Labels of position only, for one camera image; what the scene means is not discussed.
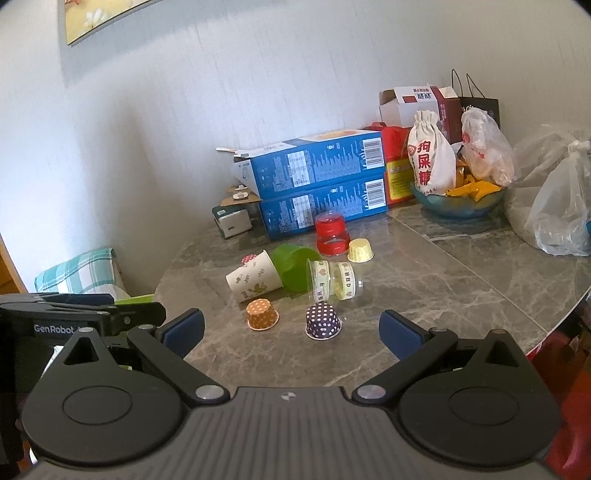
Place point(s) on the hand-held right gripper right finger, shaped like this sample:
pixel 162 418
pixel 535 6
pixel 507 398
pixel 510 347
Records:
pixel 400 334

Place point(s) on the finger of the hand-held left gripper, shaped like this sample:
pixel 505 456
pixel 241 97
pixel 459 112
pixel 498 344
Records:
pixel 138 314

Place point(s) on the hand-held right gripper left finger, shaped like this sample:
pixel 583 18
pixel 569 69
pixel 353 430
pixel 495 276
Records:
pixel 183 331

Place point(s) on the clear ribbon-wrapped plastic cup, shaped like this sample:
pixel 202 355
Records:
pixel 334 284

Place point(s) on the floral paper cup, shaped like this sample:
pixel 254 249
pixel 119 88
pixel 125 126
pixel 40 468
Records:
pixel 254 279

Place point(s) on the red clear plastic cup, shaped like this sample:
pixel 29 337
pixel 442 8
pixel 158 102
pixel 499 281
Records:
pixel 331 235

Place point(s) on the green plastic cup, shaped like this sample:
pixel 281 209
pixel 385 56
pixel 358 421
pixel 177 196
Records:
pixel 295 267

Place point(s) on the green cloth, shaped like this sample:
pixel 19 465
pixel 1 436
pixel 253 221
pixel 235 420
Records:
pixel 134 300

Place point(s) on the purple dotted cupcake liner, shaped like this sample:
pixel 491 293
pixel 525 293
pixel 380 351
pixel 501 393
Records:
pixel 323 321

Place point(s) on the orange dotted cupcake liner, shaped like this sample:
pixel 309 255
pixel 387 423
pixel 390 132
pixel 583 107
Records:
pixel 262 316

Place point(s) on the brown wooden board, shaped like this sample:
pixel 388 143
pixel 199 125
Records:
pixel 7 272

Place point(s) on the yellow paper cupcake liner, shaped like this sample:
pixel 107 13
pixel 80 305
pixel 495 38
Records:
pixel 360 251

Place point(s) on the pink dotted cupcake liner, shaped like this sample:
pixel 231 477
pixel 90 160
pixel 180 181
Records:
pixel 248 259

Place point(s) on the small white and green box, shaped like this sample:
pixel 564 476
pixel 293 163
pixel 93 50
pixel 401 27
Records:
pixel 233 224

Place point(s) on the blue glass bowl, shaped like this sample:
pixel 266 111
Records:
pixel 455 207

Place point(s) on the brown cardboard insert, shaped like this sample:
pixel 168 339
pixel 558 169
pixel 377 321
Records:
pixel 240 197

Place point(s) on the blue closed carton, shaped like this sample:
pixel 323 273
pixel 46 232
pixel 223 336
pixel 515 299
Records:
pixel 323 207

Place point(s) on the yellow and red box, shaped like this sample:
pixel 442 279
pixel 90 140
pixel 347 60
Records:
pixel 398 182

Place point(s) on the orange snack packets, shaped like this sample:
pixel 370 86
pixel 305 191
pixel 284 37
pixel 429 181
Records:
pixel 475 189

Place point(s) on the blue carton with open flap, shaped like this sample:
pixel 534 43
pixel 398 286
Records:
pixel 314 166

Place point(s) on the red gift box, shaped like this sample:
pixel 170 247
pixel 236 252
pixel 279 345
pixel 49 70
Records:
pixel 392 141

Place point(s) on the white knotted plastic bag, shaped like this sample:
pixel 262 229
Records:
pixel 561 207

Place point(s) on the clear bag of snacks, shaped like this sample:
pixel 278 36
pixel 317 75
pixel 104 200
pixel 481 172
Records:
pixel 487 147

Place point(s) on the white open carton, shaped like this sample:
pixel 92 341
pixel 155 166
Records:
pixel 401 108

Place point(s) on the dark red box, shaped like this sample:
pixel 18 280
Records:
pixel 450 113

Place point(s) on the large translucent plastic bag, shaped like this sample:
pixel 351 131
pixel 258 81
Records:
pixel 538 152

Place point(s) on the black paper bag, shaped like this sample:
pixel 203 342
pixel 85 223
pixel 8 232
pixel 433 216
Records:
pixel 489 108

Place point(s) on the framed wall picture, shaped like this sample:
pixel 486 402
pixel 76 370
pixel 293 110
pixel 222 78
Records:
pixel 99 16

